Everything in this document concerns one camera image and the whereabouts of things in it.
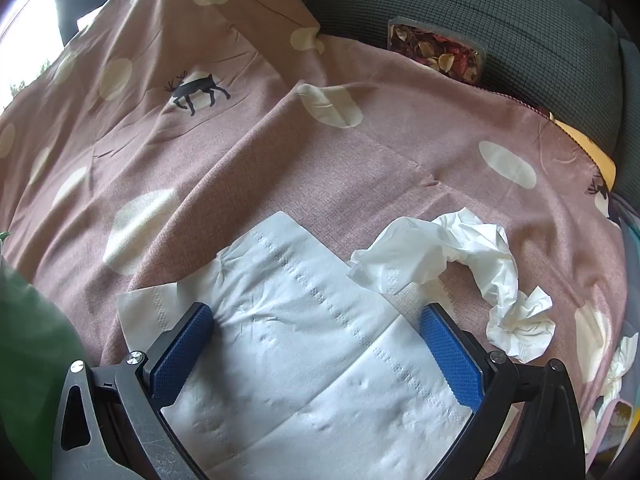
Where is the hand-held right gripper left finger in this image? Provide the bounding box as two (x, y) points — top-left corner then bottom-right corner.
(52, 302), (215, 480)

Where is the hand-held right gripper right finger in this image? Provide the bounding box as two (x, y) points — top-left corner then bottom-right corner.
(419, 302), (586, 480)

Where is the green bowl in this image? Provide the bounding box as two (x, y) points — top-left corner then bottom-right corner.
(0, 255), (88, 480)

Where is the flat white tissue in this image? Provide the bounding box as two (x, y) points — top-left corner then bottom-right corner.
(116, 211), (473, 480)

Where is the small crumpled white tissue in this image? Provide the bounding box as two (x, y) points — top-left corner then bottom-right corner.
(600, 332), (640, 401)

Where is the pastel patterned fabric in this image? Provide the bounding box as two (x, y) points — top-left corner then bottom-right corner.
(595, 195), (640, 480)

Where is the pink dotted deer print cloth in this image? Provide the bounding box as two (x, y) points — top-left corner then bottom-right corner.
(0, 0), (628, 480)

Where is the yellow cloth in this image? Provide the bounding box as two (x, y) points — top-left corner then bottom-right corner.
(550, 112), (617, 188)

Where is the clear box of dried petals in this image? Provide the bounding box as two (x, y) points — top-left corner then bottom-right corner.
(387, 17), (488, 86)

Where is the black framed window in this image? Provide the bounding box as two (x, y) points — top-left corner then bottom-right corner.
(0, 0), (131, 111)

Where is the dark grey-green cushion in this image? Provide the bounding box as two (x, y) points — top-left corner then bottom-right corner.
(305, 0), (640, 156)

